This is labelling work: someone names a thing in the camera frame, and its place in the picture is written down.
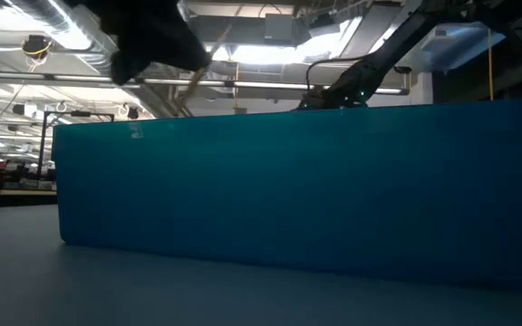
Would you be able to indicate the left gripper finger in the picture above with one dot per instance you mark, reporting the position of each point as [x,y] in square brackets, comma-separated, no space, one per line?
[190,52]

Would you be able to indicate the blue plastic bin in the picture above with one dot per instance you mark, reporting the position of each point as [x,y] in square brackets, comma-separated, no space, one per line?
[288,194]

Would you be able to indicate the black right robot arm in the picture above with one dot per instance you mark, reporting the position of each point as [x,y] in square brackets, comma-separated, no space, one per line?
[392,45]

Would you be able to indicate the long ceiling light bar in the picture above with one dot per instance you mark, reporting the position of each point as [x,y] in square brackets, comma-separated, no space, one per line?
[265,85]

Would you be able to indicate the grey ceiling box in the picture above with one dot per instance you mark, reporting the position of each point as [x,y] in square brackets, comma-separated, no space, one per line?
[286,29]

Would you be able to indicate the black lamp stand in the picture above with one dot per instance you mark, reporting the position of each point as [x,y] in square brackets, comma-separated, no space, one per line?
[42,149]

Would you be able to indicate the blue-grey table mat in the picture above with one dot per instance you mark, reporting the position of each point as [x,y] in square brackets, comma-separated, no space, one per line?
[152,294]

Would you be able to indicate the silver round ceiling duct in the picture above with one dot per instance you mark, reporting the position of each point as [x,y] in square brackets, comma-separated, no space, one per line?
[52,13]

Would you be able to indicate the white ceiling air duct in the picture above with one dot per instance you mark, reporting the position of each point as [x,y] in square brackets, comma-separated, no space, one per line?
[460,45]

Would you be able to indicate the black table frame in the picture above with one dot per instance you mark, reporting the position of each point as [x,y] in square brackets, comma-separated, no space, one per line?
[7,199]

